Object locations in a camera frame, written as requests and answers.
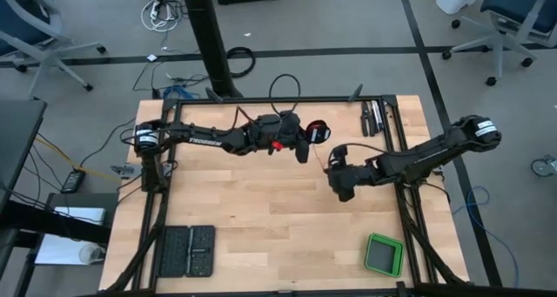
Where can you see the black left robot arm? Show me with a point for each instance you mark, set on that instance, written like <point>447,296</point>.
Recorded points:
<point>204,138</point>

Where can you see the green square tray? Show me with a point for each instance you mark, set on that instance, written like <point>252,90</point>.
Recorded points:
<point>383,255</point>

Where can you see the black tower fan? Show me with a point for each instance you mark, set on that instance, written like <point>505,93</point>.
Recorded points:
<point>209,40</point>

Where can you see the grey caster wheel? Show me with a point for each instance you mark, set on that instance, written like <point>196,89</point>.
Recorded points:
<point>541,167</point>

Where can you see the clear plastic cup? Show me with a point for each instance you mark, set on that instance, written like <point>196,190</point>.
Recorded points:
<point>92,253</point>

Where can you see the black open tool case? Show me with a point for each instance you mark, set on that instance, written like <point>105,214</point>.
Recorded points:
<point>174,251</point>

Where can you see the black desk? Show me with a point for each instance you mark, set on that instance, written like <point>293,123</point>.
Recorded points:
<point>19,136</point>

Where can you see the white flat device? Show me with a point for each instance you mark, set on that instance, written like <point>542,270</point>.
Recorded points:
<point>80,215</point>

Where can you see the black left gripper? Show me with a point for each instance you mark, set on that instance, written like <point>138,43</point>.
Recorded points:
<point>293,133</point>

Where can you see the black aluminium rig frame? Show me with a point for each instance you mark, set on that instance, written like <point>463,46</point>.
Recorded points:
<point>330,99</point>

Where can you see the white blue office chair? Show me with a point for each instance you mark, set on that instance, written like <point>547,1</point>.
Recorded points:
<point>500,31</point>
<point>43,53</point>

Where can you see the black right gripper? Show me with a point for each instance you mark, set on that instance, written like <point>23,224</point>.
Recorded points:
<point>344,179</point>

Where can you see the small white floor plug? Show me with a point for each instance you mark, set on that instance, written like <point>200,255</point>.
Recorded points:
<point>152,58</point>

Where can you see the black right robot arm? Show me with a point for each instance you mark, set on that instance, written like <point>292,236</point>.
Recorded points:
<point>426,155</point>

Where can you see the black power adapter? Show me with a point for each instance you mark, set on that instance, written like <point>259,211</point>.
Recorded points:
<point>73,181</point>

